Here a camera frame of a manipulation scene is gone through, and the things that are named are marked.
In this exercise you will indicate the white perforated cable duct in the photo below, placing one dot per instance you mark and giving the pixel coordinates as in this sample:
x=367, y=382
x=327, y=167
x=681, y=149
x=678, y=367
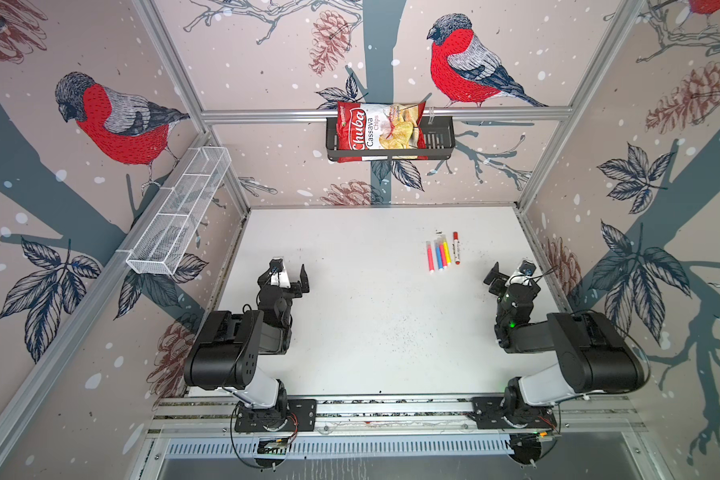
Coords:
x=326, y=447

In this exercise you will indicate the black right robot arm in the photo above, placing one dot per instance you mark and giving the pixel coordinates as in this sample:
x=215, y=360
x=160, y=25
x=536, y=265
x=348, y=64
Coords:
x=591, y=356

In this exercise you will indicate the black wall basket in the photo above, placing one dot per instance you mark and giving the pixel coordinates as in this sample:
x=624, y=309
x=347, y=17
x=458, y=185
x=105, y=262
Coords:
x=437, y=133

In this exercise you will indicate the red cassava chips bag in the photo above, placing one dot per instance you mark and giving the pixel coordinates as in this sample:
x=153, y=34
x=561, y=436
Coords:
x=365, y=127

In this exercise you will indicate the blue highlighter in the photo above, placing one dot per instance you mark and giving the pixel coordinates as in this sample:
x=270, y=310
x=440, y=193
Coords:
x=437, y=257

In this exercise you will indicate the white red whiteboard marker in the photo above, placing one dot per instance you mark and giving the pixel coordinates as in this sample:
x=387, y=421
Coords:
x=456, y=256

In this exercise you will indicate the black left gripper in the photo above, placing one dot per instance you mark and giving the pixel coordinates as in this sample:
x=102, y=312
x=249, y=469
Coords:
x=296, y=288

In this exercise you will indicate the yellow highlighter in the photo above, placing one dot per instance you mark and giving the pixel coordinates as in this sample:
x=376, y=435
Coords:
x=445, y=241

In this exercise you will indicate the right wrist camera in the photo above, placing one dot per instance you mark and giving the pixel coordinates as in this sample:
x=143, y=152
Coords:
x=523, y=273

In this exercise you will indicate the white wire mesh shelf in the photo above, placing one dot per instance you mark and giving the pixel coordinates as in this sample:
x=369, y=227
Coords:
x=169, y=233

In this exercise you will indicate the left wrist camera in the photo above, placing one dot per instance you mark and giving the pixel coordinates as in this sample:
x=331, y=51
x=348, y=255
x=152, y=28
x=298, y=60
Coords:
x=278, y=275

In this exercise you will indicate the pink highlighter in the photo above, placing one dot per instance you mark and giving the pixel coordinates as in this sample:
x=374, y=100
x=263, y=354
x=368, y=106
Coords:
x=430, y=257
x=442, y=258

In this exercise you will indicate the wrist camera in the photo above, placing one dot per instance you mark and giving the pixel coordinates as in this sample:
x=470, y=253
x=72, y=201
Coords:
x=523, y=273
x=278, y=275

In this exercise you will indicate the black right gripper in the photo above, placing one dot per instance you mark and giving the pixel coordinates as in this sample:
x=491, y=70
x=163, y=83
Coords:
x=499, y=281

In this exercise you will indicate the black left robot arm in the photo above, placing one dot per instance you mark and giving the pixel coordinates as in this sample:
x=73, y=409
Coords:
x=226, y=350

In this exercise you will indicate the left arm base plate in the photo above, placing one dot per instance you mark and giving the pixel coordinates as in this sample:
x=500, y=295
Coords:
x=295, y=415

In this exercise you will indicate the aluminium mounting rail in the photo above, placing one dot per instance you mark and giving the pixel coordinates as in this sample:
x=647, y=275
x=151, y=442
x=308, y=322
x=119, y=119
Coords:
x=209, y=416

